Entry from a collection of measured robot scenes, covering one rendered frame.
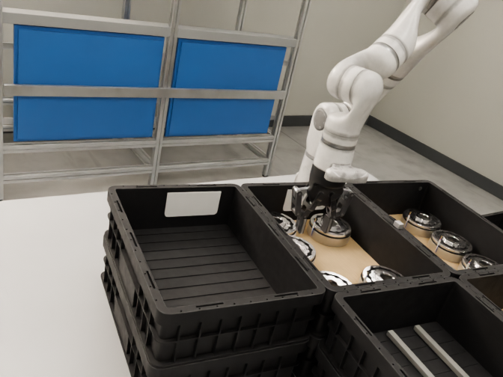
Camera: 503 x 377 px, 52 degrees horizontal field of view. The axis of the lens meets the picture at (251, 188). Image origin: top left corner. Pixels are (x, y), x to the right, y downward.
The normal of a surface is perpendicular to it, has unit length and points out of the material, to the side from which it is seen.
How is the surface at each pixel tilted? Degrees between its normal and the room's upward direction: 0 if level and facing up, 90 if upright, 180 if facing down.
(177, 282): 0
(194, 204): 90
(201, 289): 0
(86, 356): 0
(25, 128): 90
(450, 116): 90
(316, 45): 90
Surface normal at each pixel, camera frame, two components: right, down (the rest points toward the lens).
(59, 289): 0.20, -0.88
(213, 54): 0.53, 0.47
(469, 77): -0.83, 0.08
